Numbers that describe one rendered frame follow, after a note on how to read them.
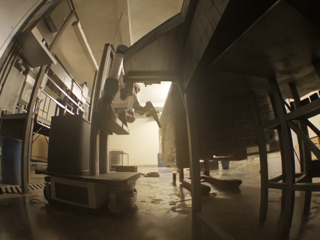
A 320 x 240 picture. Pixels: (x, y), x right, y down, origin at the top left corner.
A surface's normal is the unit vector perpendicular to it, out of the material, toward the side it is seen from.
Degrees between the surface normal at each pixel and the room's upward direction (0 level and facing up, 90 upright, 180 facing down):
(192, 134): 90
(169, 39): 180
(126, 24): 180
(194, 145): 90
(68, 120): 90
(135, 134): 90
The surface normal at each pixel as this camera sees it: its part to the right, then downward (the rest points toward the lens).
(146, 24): 0.04, 0.96
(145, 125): 0.08, -0.29
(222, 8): -0.99, 0.02
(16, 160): 0.97, -0.06
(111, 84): 0.48, -0.14
